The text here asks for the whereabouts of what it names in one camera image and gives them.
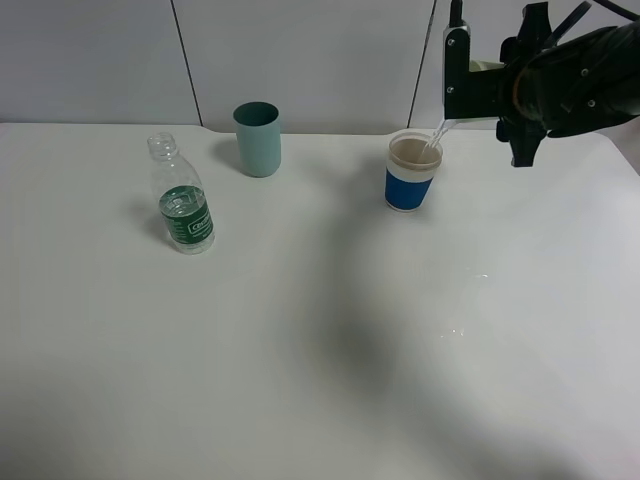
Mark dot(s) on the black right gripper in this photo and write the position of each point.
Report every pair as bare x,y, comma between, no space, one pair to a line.
523,134

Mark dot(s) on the light green plastic cup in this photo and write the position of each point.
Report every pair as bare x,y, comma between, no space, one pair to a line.
480,66

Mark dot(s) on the clear water bottle green label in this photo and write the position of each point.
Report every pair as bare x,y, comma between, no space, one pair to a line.
180,196

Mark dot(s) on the blue sleeve paper cup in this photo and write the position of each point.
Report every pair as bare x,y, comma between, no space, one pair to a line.
411,166

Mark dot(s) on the teal plastic cup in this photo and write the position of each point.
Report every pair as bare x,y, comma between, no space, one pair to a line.
258,136

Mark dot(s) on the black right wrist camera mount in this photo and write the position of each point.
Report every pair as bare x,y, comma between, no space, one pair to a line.
467,97

